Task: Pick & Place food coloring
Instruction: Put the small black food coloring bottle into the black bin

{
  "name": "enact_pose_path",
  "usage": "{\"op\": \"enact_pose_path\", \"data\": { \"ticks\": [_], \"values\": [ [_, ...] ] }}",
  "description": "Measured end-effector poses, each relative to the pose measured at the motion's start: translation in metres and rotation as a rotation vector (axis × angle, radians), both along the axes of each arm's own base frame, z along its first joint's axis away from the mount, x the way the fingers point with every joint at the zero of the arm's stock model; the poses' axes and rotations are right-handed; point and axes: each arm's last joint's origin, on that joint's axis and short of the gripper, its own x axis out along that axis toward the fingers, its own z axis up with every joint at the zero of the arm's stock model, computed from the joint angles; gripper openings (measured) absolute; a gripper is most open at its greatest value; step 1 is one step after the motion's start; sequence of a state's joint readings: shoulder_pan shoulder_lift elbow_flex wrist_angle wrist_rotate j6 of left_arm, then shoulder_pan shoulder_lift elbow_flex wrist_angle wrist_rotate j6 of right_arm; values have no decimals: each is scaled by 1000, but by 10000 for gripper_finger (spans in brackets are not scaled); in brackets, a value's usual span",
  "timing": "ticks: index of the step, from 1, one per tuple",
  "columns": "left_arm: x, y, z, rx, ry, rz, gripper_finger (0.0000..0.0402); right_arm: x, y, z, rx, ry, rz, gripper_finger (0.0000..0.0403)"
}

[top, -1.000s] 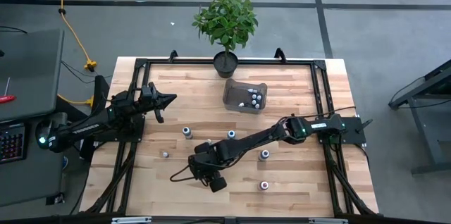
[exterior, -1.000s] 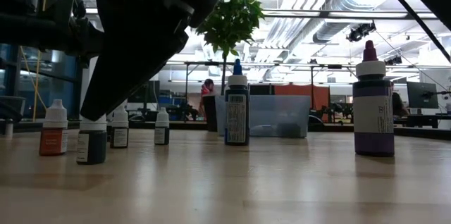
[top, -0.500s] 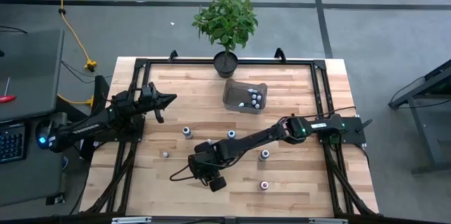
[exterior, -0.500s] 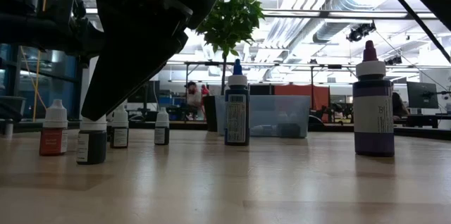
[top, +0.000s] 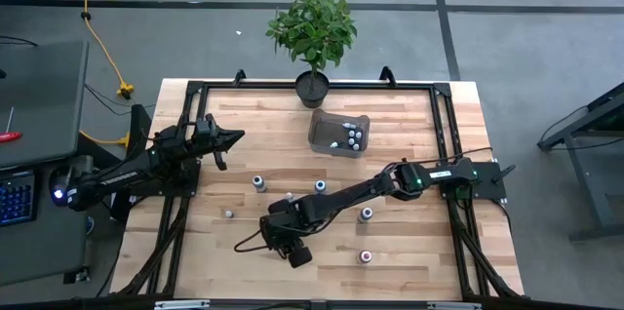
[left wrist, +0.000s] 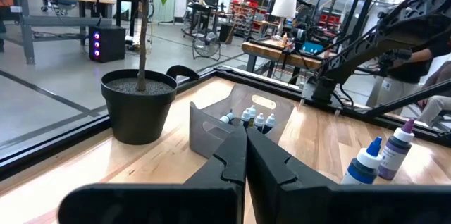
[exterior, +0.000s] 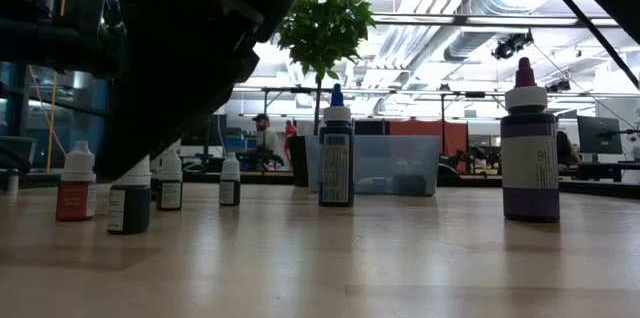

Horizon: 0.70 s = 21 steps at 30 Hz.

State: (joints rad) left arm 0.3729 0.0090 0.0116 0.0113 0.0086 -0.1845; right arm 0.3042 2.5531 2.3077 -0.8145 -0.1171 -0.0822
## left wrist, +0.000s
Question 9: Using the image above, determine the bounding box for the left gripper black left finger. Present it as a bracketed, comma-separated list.
[58, 126, 247, 224]

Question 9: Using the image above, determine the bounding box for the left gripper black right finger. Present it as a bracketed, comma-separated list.
[245, 126, 451, 224]

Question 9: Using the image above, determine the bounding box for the large purple-capped colouring bottle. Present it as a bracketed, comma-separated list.
[377, 118, 416, 181]

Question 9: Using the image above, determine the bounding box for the large blue-capped colouring bottle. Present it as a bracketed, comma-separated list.
[340, 136, 384, 185]

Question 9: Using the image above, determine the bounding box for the potted tree in black pot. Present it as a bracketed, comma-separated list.
[100, 0, 204, 146]

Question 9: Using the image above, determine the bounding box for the translucent grey plastic bin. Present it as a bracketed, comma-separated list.
[189, 82, 295, 159]

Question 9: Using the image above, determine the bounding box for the person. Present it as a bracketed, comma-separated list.
[415, 61, 451, 126]
[366, 0, 451, 108]

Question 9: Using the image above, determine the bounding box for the cluttered wooden workbench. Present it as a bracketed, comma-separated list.
[241, 39, 325, 86]

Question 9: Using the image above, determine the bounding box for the metal floor fan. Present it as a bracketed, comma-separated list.
[192, 31, 222, 61]

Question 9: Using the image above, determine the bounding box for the black computer tower with lights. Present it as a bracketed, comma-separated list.
[88, 25, 127, 63]

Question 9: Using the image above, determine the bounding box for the white-shaded table lamp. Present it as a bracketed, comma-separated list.
[270, 0, 298, 38]

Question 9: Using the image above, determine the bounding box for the shelf with red parts bins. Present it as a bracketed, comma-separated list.
[229, 0, 274, 39]

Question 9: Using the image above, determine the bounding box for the wood-topped grey metal workbench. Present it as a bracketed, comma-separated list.
[0, 0, 117, 65]

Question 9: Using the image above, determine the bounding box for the black aluminium table frame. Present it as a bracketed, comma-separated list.
[0, 66, 451, 182]

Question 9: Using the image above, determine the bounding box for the black curved frame foot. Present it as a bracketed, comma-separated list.
[166, 64, 201, 82]

